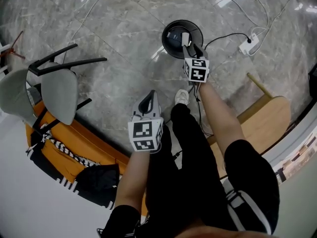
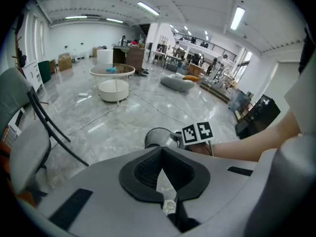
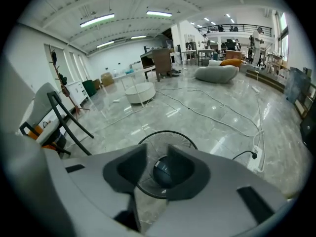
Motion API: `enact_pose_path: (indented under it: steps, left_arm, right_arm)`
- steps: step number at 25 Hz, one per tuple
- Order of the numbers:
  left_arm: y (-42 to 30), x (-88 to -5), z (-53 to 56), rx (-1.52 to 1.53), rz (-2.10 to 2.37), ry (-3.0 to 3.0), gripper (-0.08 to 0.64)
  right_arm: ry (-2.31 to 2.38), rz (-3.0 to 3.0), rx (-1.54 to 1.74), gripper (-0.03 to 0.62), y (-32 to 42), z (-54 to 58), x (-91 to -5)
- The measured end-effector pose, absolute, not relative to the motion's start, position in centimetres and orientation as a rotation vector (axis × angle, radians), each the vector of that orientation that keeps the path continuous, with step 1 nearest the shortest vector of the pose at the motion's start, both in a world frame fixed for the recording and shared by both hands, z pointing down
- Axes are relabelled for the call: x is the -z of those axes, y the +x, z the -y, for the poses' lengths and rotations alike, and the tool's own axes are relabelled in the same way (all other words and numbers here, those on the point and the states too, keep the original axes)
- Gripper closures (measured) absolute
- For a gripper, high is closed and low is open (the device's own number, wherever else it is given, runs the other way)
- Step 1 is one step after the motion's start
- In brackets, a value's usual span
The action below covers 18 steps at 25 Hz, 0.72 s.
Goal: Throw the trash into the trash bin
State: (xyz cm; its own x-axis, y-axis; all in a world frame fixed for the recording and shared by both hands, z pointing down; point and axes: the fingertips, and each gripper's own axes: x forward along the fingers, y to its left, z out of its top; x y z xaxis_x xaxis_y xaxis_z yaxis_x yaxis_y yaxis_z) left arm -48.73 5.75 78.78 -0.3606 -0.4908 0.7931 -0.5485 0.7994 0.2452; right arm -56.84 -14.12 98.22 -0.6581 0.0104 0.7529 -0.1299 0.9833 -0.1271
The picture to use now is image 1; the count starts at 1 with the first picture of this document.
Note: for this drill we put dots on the white power strip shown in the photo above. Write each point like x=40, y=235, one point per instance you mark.
x=248, y=44

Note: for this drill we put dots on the white paper trash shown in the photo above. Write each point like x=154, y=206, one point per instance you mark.
x=185, y=37

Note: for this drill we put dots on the black and white striped blanket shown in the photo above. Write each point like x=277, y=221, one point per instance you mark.
x=64, y=152

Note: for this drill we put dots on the person's left forearm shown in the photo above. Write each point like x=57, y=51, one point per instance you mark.
x=132, y=180

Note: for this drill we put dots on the person's white shoe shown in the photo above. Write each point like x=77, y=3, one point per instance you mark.
x=181, y=97

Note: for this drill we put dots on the person's black striped shirt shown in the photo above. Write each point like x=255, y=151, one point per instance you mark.
x=250, y=182

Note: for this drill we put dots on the red metal rods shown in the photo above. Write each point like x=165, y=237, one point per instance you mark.
x=15, y=48

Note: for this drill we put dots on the black round trash bin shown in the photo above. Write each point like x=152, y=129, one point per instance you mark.
x=173, y=51

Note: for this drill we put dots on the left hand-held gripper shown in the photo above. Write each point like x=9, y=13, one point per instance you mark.
x=144, y=133

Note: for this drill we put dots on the small grey trash piece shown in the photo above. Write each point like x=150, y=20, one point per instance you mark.
x=169, y=35

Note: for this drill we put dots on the black box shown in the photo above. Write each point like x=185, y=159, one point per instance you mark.
x=313, y=80

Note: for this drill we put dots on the person's right forearm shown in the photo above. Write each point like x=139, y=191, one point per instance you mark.
x=219, y=115

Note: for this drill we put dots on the black bag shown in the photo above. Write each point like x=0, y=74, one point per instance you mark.
x=99, y=180

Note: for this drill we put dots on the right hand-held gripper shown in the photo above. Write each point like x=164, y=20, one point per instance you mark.
x=198, y=71

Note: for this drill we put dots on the grey chair with black legs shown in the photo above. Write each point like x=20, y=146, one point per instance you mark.
x=58, y=95

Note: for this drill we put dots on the orange sofa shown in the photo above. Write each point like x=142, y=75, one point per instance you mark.
x=81, y=142

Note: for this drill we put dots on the person's black trousers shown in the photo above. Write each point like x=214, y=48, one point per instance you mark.
x=183, y=177

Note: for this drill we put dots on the wooden chair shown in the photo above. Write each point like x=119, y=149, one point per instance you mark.
x=265, y=123

